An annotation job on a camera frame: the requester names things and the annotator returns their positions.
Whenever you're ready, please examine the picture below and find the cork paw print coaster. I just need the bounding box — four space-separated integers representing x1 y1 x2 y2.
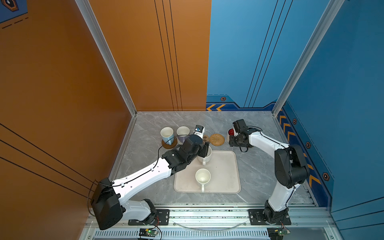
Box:
203 135 210 143

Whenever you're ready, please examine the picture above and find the red inside white mug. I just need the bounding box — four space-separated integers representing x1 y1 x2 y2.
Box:
227 128 235 142

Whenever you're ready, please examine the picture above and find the woven rattan round coaster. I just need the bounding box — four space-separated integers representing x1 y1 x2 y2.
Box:
209 134 226 147

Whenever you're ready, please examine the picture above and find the white mug purple handle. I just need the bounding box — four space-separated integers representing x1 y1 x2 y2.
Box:
177 126 190 144

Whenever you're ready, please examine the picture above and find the plain white mug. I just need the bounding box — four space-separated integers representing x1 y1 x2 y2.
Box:
195 168 211 193

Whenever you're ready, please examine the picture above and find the scratched brown wooden round coaster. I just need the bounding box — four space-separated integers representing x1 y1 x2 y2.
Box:
162 140 178 149

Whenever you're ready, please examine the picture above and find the white mug blue handle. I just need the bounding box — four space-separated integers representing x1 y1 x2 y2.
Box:
160 127 175 145

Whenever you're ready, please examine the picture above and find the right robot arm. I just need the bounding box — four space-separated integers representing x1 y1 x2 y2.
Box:
229 119 310 225

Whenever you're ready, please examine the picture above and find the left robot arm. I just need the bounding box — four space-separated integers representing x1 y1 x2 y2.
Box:
90 135 210 231

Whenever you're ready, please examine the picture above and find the white speckled mug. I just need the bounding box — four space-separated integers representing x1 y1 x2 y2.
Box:
197 147 212 166

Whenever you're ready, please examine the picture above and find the white serving tray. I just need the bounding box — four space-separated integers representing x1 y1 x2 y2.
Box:
174 151 241 194

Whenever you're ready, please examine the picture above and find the left green circuit board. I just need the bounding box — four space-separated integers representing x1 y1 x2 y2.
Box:
138 228 160 240

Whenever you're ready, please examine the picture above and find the right circuit board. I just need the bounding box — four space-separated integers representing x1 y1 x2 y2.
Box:
267 229 291 240

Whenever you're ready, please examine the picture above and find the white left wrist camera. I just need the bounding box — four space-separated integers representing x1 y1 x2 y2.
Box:
194 125 205 139

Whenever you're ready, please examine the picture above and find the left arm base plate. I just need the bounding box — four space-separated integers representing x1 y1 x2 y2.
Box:
128 209 170 226

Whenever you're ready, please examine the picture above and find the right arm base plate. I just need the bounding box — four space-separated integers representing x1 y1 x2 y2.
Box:
248 208 292 226

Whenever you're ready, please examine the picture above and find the aluminium front rail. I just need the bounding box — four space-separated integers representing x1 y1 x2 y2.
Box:
80 205 343 240

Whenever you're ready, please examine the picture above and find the aluminium corner post right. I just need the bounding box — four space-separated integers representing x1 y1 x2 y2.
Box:
272 0 345 117

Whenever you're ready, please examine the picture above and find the aluminium corner post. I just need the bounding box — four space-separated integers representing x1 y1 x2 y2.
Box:
75 0 137 117
272 0 345 117

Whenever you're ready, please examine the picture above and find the aluminium corner post left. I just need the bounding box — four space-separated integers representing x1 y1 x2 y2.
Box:
75 0 137 117

